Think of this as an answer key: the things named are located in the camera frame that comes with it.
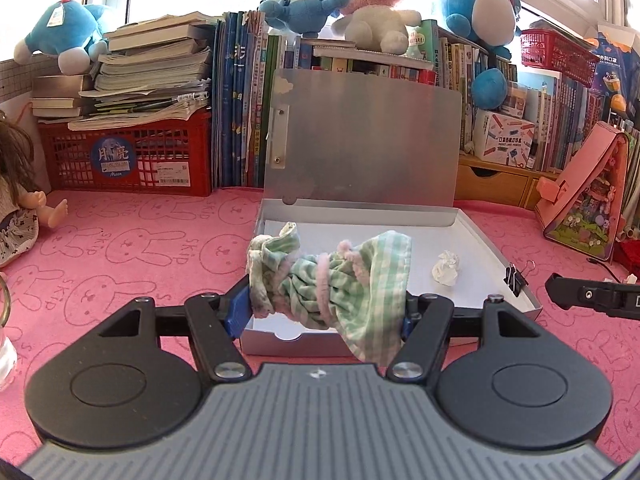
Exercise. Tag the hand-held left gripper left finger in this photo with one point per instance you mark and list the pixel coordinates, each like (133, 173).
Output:
(236, 316)

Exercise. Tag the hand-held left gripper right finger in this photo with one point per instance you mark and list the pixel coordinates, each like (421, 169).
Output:
(425, 332)

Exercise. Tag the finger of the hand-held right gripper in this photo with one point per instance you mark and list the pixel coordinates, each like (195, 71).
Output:
(575, 294)

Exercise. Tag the green checked doll dress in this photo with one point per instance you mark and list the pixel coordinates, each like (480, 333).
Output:
(320, 285)

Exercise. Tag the grey cardboard box with lid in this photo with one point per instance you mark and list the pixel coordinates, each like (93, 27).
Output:
(360, 150)

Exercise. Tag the black binder clip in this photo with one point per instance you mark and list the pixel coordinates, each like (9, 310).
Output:
(514, 280)

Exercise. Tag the red cloth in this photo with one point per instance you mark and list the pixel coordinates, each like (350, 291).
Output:
(629, 260)

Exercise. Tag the crumpled white paper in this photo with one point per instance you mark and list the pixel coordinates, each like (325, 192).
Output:
(446, 269)

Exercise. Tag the pink triangular toy house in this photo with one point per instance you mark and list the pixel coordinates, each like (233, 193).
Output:
(585, 195)

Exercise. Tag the pink rabbit print mat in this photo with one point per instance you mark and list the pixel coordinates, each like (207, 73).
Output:
(125, 260)

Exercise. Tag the wooden drawer organizer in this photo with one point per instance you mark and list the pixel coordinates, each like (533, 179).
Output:
(490, 180)

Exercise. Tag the white printed carton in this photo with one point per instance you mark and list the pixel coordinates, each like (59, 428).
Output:
(502, 137)

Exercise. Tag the row of dark blue paperbacks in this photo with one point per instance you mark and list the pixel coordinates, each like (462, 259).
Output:
(570, 120)

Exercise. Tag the row of tall blue books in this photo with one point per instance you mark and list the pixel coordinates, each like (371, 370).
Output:
(235, 110)

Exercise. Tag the blue printed cardboard box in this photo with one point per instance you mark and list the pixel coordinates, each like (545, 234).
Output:
(615, 75)

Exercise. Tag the red plastic crate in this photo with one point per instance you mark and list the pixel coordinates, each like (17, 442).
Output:
(65, 160)

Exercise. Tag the clear glass mug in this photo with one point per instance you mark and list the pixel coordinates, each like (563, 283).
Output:
(6, 360)

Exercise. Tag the red plastic basket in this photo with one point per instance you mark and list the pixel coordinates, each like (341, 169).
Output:
(555, 57)

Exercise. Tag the brown-haired doll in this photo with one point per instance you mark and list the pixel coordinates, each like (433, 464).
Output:
(15, 200)

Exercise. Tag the row of colourful children's books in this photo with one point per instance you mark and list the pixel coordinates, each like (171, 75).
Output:
(450, 65)

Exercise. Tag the pile of flat books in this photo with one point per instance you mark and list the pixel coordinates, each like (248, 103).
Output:
(150, 60)

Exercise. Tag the flat grey book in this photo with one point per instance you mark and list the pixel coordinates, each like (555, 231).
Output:
(370, 56)

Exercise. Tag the large blue white-bellied plush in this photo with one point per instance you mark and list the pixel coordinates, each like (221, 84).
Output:
(475, 5)

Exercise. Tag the blue plush elephant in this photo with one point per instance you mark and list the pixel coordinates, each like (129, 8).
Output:
(300, 10)

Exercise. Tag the white grid board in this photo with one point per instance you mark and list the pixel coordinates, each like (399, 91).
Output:
(20, 80)

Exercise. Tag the blue plush toy with tag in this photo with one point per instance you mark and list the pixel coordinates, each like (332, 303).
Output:
(70, 30)

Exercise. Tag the pink white rabbit plush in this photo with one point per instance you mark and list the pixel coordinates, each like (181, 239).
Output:
(372, 5)

